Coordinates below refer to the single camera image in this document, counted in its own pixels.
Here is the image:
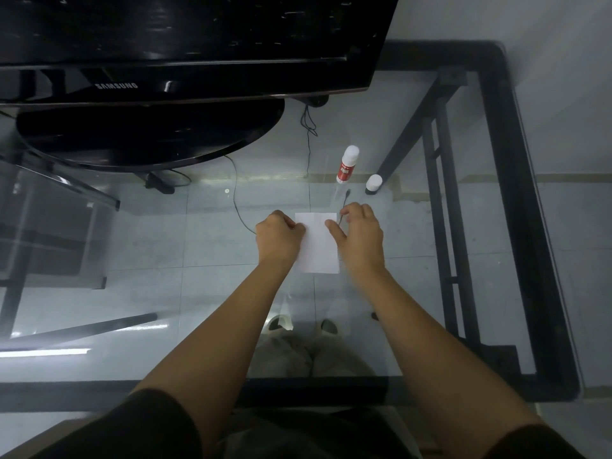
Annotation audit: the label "person's left hand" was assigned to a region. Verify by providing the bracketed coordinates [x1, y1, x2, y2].
[255, 210, 307, 266]

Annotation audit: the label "person's right hand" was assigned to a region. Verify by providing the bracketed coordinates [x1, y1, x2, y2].
[324, 202, 386, 276]

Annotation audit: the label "white paper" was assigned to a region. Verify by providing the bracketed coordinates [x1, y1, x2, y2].
[295, 212, 341, 275]

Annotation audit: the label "person's right forearm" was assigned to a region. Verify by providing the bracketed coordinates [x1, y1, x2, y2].
[340, 267, 545, 457]

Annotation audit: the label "person's left forearm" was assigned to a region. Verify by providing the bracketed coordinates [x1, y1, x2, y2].
[128, 257, 298, 457]

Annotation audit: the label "white glue stick red label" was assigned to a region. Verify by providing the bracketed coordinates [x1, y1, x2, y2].
[336, 145, 360, 185]

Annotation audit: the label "grey trousers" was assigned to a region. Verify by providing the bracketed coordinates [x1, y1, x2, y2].
[248, 329, 375, 378]

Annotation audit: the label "black power adapter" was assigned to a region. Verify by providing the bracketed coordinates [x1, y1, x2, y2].
[145, 172, 176, 195]

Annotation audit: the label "black monitor with stand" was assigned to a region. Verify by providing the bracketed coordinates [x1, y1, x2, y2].
[0, 0, 401, 173]

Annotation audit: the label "clear glass shelf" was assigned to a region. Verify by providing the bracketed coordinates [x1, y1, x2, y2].
[0, 110, 121, 292]

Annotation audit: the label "black shirt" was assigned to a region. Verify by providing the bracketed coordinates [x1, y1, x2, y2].
[28, 388, 590, 459]

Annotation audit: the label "thin black cable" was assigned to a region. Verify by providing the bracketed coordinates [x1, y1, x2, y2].
[223, 155, 259, 234]
[300, 103, 319, 179]

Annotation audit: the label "black metal table frame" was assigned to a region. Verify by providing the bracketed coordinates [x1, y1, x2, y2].
[0, 40, 582, 412]

